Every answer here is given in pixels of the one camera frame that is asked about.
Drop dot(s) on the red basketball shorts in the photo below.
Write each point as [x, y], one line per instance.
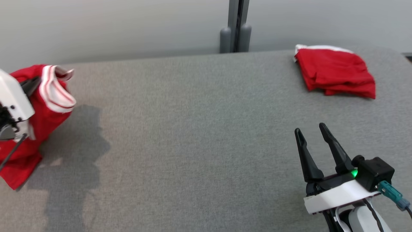
[338, 72]

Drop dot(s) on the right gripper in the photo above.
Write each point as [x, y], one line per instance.
[338, 195]

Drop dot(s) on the red Bulls 23 jersey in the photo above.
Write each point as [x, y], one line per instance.
[48, 122]

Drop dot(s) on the grey partition joint post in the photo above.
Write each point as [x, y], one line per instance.
[236, 25]

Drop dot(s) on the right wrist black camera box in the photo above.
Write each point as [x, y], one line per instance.
[373, 172]

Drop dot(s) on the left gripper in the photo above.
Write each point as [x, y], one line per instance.
[17, 100]

